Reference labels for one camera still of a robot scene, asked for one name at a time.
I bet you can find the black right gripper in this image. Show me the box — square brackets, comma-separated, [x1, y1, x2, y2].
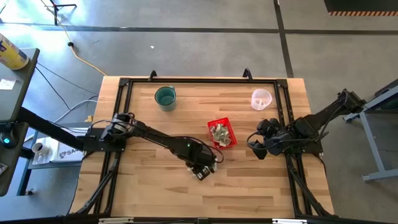
[252, 117, 295, 160]

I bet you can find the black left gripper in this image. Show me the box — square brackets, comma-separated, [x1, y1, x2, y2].
[174, 138, 219, 182]

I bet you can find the clear plastic cup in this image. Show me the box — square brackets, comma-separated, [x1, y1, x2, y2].
[251, 88, 273, 111]

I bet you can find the red plastic basket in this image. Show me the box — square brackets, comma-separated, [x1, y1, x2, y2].
[206, 116, 238, 151]

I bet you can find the teal green mug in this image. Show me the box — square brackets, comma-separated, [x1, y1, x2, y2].
[154, 85, 177, 112]

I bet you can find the blue-grey metal table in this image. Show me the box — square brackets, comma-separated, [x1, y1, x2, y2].
[355, 78, 398, 183]

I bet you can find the white printed box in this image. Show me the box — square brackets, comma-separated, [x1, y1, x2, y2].
[49, 136, 85, 163]

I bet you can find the black diagonal desk beam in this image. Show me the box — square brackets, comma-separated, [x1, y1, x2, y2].
[17, 106, 94, 152]

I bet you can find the white mug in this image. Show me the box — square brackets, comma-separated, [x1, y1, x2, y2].
[31, 141, 51, 157]

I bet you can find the hazard striped black mat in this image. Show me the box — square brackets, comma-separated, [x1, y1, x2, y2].
[323, 0, 398, 17]

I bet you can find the black device with light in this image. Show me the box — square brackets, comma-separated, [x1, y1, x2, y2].
[0, 131, 17, 149]

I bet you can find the dark side desk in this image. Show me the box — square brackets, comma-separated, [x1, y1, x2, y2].
[0, 47, 41, 197]

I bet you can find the white paper label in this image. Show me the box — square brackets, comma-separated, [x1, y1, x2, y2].
[0, 78, 17, 91]

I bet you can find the black tripod stand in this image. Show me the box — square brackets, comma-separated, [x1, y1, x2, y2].
[49, 0, 78, 26]

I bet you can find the yellow wipes canister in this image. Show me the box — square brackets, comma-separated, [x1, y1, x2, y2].
[0, 32, 30, 71]

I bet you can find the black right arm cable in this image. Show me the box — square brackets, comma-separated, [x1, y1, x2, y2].
[246, 129, 282, 152]

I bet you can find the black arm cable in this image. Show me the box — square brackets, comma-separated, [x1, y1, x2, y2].
[88, 111, 225, 164]
[246, 129, 282, 152]

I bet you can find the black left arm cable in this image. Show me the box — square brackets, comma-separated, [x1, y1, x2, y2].
[88, 111, 225, 164]

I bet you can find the white frame bracket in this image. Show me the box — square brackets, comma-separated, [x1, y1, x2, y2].
[271, 218, 309, 224]
[98, 217, 135, 224]

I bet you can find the white cable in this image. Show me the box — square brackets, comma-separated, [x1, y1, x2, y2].
[53, 98, 100, 124]

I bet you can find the yellow floor cable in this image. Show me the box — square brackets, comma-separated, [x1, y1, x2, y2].
[39, 0, 108, 77]

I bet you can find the black floor cable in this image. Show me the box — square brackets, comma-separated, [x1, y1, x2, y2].
[34, 62, 100, 110]

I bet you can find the blue metal shelf frame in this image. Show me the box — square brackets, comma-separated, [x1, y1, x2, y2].
[16, 129, 85, 197]

